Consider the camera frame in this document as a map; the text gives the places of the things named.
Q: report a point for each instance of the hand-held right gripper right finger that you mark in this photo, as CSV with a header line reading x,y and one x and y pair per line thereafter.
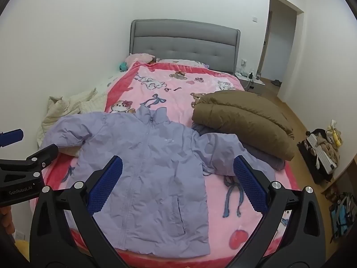
x,y
249,185

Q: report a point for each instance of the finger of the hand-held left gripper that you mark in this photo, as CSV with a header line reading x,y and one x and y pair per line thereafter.
x,y
44,155
12,137

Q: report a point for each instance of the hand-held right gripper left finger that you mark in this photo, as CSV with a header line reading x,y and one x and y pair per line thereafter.
x,y
107,185

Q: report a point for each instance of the purple padded jacket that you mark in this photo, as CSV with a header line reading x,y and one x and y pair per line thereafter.
x,y
156,173

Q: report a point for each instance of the person's left hand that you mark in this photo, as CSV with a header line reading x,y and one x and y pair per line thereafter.
x,y
6,220

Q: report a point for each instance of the grey folded garment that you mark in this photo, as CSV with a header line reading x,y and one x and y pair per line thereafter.
x,y
265,156

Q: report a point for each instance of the cream quilted cloth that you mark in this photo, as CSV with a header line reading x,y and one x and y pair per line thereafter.
x,y
64,106

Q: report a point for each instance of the black open suitcase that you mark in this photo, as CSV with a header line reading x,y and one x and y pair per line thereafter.
x,y
312,167

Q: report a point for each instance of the brown padded coat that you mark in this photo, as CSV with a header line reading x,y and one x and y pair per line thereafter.
x,y
242,117

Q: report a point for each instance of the white keyboard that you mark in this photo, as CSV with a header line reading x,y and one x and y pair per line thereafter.
x,y
320,152

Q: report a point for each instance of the blue bag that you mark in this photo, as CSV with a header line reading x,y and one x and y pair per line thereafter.
x,y
341,217

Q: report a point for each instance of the white patterned bed sheet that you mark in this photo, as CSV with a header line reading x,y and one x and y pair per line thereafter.
x,y
111,83

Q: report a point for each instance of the wooden desk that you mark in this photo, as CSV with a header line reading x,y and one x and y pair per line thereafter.
x,y
348,173

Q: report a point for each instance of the white nightstand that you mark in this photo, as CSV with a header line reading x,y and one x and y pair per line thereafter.
x,y
255,85

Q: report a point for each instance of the pair of shoes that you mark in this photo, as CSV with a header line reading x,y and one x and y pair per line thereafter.
x,y
276,82

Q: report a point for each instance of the pink printed blanket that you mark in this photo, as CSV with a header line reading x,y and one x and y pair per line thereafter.
x,y
173,89

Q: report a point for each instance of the teal plush toy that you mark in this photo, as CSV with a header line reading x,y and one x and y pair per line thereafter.
x,y
122,67

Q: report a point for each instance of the pink plush pillow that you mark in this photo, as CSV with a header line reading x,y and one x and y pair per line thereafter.
x,y
136,58

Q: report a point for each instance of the floral pillow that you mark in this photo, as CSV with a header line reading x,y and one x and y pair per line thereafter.
x,y
181,62

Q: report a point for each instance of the grey upholstered headboard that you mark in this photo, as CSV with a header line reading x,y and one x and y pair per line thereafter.
x,y
184,42

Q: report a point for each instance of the white wall outlet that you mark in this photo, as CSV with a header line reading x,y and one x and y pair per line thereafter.
x,y
244,62

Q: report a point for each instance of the door frame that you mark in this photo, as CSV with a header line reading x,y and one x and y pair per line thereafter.
x,y
287,2

